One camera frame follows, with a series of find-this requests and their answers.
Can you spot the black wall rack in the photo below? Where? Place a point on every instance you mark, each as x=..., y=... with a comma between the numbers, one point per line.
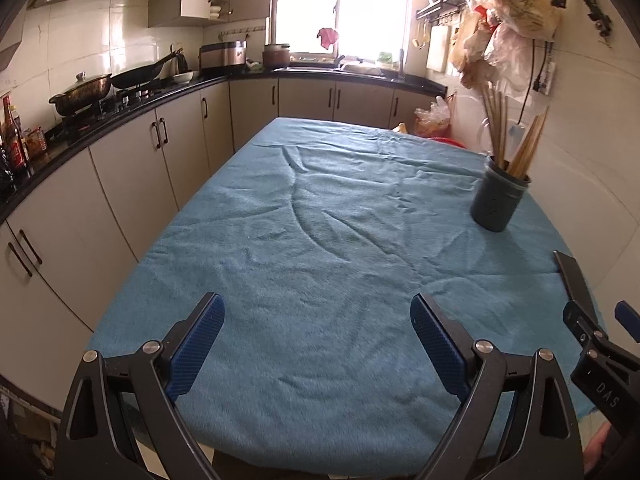
x=440, y=8

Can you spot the dark sauce bottle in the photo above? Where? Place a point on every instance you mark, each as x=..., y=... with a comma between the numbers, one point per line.
x=21, y=145
x=7, y=145

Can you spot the black gas stove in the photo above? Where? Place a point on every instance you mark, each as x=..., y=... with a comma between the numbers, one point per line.
x=107, y=105

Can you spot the person's right hand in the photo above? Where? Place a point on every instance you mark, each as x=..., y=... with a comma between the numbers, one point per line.
x=597, y=447

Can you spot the white bowl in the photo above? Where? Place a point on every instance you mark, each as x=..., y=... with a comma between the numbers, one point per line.
x=183, y=78

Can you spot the dark grey perforated utensil holder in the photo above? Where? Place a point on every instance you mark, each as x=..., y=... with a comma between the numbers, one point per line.
x=495, y=205

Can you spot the brown clay pot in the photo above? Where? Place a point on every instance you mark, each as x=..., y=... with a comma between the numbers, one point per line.
x=276, y=57

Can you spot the blue towel table cover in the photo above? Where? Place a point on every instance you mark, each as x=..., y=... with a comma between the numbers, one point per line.
x=320, y=240

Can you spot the black wok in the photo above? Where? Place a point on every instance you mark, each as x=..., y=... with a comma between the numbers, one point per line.
x=135, y=77

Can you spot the lidded cooking pot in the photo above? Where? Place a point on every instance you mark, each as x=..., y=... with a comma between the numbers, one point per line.
x=82, y=92

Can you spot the steel pot lid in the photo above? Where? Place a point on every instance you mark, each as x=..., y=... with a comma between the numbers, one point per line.
x=365, y=66

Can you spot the small glass jar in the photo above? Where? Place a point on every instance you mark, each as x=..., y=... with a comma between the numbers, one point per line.
x=35, y=141

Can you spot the silver rice cooker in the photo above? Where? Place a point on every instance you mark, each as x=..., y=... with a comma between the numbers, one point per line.
x=222, y=55

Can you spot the small green plant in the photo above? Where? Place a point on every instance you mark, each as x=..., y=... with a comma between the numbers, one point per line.
x=385, y=58

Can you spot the black kitchen countertop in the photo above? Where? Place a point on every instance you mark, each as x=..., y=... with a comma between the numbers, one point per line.
x=310, y=76

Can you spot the beige base cabinets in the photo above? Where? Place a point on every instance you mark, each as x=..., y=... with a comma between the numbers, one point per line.
x=130, y=170

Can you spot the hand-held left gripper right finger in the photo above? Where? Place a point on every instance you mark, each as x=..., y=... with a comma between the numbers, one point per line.
x=440, y=347

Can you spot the orange bin with bag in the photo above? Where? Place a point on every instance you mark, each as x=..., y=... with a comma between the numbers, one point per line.
x=430, y=120

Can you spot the red cloth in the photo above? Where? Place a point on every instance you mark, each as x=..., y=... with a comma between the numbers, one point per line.
x=327, y=37

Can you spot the kitchen window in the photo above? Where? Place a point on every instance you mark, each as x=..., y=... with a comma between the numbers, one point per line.
x=370, y=5

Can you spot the white hanging card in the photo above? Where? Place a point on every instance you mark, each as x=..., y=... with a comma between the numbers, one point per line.
x=549, y=77

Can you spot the white cutting board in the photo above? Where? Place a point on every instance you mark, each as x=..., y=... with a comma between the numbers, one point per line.
x=438, y=50

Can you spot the steel kettle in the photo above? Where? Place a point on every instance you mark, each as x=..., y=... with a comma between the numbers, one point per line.
x=181, y=62

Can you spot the bunch of wooden chopsticks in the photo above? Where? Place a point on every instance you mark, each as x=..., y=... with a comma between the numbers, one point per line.
x=497, y=130

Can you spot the plastic bag of flatbread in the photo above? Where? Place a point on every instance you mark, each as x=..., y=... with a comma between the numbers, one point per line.
x=525, y=10

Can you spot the black flat board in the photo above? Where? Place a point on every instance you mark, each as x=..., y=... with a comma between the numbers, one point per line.
x=575, y=280

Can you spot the yellow plastic bag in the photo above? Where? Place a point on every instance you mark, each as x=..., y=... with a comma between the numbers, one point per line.
x=401, y=128

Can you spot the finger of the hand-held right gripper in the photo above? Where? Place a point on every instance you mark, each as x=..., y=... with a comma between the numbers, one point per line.
x=582, y=330
x=629, y=320

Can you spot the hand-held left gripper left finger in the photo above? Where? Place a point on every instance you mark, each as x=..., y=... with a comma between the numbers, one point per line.
x=195, y=347

